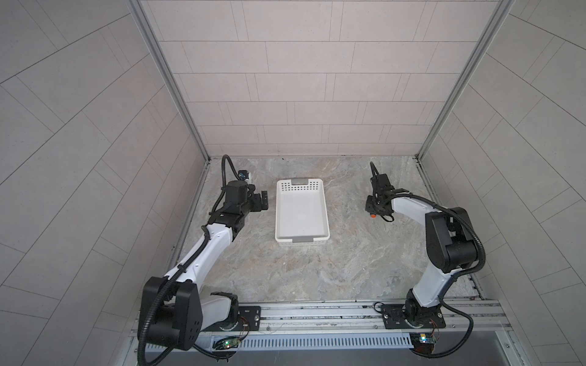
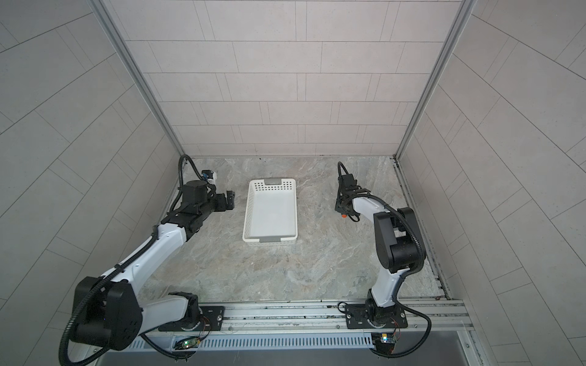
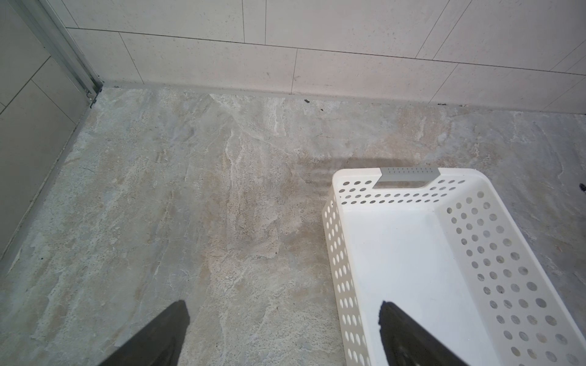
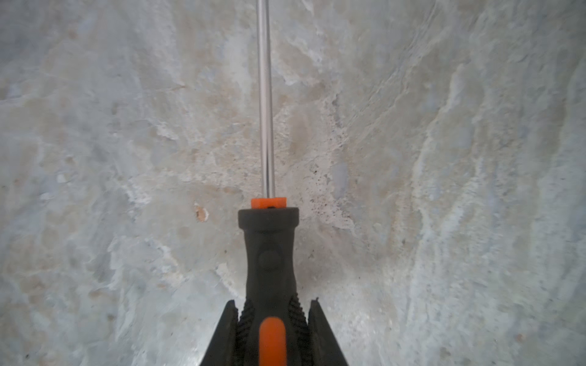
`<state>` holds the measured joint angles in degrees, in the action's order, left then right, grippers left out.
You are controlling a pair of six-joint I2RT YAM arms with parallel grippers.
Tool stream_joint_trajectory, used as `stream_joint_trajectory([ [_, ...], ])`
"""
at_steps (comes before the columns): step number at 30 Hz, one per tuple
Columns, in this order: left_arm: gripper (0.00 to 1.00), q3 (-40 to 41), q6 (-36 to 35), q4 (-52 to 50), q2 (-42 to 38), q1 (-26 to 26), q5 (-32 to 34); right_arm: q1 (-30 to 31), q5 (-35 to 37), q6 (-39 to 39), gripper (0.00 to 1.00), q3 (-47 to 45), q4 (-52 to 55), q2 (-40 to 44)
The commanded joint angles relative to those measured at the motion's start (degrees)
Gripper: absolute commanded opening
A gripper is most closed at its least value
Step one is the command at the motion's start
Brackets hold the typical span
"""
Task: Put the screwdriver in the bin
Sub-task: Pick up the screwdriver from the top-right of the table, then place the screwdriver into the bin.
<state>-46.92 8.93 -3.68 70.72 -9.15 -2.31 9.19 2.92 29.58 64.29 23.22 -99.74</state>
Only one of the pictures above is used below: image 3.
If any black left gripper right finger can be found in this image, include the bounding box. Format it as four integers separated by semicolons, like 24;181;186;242
378;301;466;366

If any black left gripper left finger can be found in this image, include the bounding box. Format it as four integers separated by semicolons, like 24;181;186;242
99;300;190;366

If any white perforated plastic bin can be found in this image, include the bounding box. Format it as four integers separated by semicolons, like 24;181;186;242
321;168;585;365

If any left corner aluminium post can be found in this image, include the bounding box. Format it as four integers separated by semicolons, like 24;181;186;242
9;0;103;105

